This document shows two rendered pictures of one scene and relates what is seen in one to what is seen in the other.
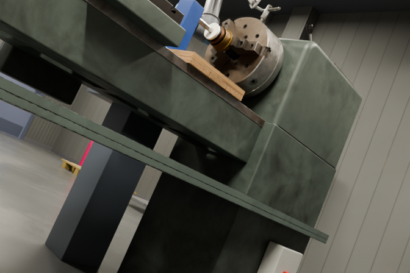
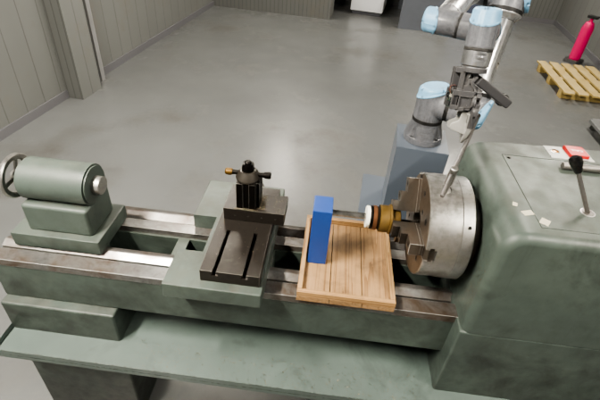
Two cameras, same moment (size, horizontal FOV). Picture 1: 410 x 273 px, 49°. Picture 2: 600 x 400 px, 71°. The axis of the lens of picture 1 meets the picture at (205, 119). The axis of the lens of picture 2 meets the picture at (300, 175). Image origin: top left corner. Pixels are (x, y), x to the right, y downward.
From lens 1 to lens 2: 1.71 m
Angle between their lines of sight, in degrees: 63
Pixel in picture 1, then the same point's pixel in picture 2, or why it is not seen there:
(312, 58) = (518, 259)
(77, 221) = not seen: hidden behind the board
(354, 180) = not seen: outside the picture
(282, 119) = (472, 327)
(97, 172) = not seen: hidden behind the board
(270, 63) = (441, 264)
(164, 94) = (286, 320)
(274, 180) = (486, 374)
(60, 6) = (160, 295)
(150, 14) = (214, 297)
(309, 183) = (579, 374)
